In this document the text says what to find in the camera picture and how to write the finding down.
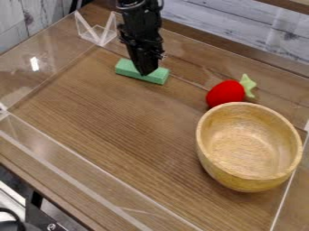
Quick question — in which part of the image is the black table leg bracket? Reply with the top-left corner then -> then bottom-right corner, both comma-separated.
26,190 -> 80,231

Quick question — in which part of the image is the clear acrylic tray wall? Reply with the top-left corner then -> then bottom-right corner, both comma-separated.
0,107 -> 204,231

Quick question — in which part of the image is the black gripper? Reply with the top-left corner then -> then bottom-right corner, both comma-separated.
117,0 -> 165,76

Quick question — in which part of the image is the clear acrylic corner bracket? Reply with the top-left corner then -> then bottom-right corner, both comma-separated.
74,12 -> 118,47

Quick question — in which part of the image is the black cable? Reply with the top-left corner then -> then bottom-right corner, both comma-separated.
0,207 -> 28,231

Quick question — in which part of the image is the light wooden bowl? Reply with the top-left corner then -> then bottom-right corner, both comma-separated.
196,102 -> 303,192

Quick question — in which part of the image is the red plush strawberry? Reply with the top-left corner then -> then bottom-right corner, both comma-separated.
205,74 -> 257,107

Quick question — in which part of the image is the green rectangular block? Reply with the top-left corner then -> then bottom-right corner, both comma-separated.
115,58 -> 170,85

